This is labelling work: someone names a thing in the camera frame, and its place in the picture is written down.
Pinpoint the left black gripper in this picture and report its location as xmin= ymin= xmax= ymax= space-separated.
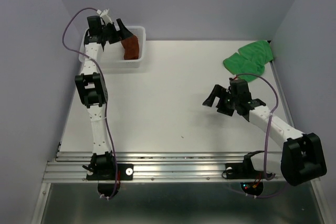
xmin=99 ymin=18 xmax=132 ymax=44

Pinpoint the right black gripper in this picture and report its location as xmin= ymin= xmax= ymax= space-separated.
xmin=202 ymin=84 xmax=239 ymax=116

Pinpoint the brown towel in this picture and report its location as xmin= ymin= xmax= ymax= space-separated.
xmin=121 ymin=35 xmax=140 ymax=60

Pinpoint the green towel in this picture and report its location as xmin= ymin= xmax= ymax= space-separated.
xmin=223 ymin=40 xmax=274 ymax=82

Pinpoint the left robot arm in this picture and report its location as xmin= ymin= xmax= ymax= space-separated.
xmin=75 ymin=16 xmax=133 ymax=180

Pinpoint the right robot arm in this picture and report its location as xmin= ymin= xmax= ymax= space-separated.
xmin=203 ymin=79 xmax=327 ymax=186

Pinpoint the white plastic perforated basket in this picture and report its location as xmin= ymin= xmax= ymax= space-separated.
xmin=79 ymin=26 xmax=146 ymax=74

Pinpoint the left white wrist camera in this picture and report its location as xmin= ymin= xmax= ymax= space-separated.
xmin=96 ymin=9 xmax=113 ymax=25

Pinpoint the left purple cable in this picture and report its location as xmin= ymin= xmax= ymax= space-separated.
xmin=62 ymin=8 xmax=118 ymax=200

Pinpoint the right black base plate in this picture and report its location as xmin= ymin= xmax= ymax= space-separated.
xmin=222 ymin=162 xmax=265 ymax=180

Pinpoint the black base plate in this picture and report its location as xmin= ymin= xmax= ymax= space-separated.
xmin=222 ymin=162 xmax=265 ymax=180
xmin=86 ymin=163 xmax=134 ymax=181

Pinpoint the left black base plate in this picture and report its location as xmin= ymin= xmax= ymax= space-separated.
xmin=86 ymin=163 xmax=134 ymax=181

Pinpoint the aluminium rail frame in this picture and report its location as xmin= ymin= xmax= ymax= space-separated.
xmin=30 ymin=61 xmax=326 ymax=224

